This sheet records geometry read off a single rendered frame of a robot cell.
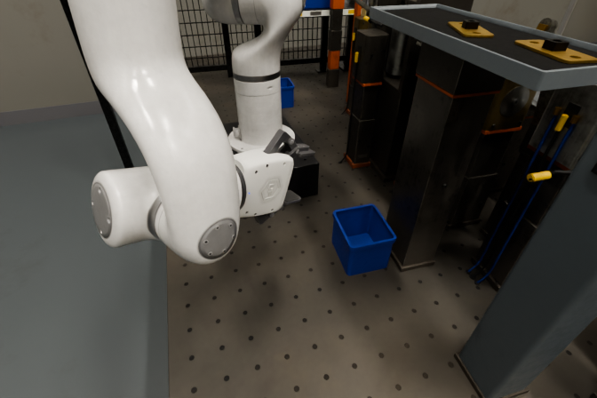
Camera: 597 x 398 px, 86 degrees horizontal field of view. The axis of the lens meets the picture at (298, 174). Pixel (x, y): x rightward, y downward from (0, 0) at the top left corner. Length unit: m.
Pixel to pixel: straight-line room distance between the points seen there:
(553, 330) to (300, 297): 0.39
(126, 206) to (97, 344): 1.27
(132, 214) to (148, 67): 0.15
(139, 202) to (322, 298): 0.42
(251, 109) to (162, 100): 0.54
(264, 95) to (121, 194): 0.53
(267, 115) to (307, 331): 0.51
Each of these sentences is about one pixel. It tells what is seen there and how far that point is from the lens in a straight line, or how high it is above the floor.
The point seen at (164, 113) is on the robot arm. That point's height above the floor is 1.14.
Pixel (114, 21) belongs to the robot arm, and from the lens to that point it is 0.33.
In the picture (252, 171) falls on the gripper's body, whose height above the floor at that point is 1.00.
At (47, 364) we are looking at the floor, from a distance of 1.65.
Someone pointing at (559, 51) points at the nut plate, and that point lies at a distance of 0.47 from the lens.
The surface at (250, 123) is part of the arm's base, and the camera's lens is 0.85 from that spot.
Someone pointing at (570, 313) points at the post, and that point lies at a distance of 0.47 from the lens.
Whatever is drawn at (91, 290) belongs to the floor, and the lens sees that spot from 1.78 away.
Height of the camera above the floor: 1.26
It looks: 36 degrees down
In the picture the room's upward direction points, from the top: straight up
